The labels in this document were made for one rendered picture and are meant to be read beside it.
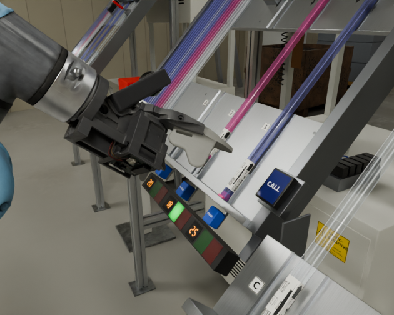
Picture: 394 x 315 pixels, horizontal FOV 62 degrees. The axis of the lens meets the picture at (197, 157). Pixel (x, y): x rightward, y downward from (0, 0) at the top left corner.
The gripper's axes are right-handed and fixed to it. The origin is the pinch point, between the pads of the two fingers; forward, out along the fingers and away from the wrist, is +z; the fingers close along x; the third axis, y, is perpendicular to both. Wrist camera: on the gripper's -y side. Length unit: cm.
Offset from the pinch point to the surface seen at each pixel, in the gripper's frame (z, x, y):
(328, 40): 325, -130, -407
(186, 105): 10.0, -19.9, -24.6
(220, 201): 7.1, 0.0, 4.7
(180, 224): 9.8, -11.9, 7.0
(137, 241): 41, -71, -1
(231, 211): 7.1, 2.8, 6.8
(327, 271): 50, -1, 6
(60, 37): 26, -333, -262
